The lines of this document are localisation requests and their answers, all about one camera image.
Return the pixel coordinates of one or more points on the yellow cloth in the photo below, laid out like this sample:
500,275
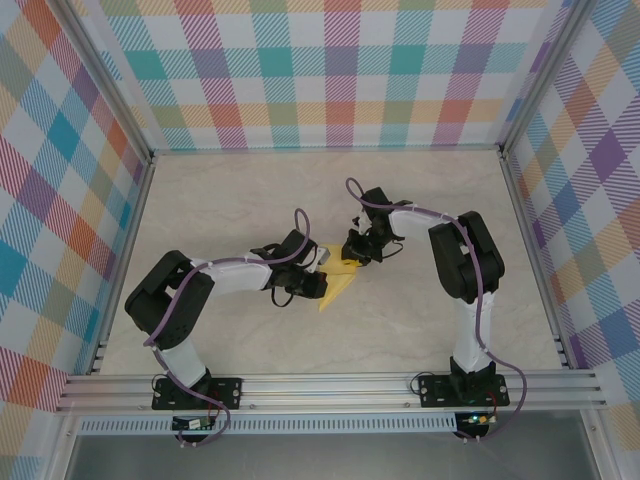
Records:
340,280

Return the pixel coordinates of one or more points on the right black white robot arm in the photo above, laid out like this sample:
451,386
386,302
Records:
450,260

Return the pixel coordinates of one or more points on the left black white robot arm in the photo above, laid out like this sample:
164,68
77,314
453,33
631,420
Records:
150,305

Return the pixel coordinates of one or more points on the grey metal panel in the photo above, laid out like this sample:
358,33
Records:
325,457

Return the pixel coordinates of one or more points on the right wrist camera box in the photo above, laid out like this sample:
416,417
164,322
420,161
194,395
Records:
359,225

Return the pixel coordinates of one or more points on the thin aluminium cross rail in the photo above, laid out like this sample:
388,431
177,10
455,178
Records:
325,149

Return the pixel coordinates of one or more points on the wide aluminium frame rail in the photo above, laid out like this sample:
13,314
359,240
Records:
325,390

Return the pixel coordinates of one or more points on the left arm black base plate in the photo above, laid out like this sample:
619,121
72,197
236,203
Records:
227,392

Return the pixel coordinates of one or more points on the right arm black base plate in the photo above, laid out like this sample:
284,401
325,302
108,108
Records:
435,392

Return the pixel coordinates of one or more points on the left aluminium side rail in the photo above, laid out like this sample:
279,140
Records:
124,265

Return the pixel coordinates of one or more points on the right aluminium corner post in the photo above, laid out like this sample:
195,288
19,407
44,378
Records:
542,75

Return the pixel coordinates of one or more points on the aluminium corner post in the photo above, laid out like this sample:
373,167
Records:
107,80
542,75

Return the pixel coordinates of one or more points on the left aluminium corner post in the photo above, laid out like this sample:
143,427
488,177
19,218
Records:
107,80

